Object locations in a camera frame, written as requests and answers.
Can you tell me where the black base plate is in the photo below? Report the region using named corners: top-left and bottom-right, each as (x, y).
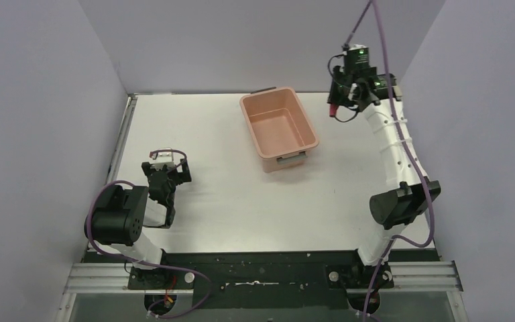
top-left (68, 250), bottom-right (453, 317)

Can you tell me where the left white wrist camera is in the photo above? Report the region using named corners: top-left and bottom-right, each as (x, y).
top-left (149, 149), bottom-right (175, 167)

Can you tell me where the aluminium rail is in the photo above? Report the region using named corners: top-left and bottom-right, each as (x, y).
top-left (64, 262), bottom-right (463, 294)
top-left (106, 94), bottom-right (137, 183)

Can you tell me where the left side aluminium rail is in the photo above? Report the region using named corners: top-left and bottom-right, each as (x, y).
top-left (106, 94), bottom-right (137, 183)

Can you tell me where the aluminium front rail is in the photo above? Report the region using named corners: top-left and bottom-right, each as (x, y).
top-left (64, 262), bottom-right (463, 294)

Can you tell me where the pink plastic bin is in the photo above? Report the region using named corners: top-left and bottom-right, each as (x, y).
top-left (239, 87), bottom-right (319, 173)

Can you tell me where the red black screwdriver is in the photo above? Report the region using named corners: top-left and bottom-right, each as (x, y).
top-left (329, 103), bottom-right (339, 118)

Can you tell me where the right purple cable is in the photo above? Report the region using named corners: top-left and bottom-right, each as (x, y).
top-left (344, 0), bottom-right (436, 322)

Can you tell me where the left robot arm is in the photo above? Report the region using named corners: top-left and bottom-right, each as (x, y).
top-left (84, 158), bottom-right (192, 288)

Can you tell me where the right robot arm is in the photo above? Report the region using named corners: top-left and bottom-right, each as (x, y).
top-left (327, 44), bottom-right (441, 287)

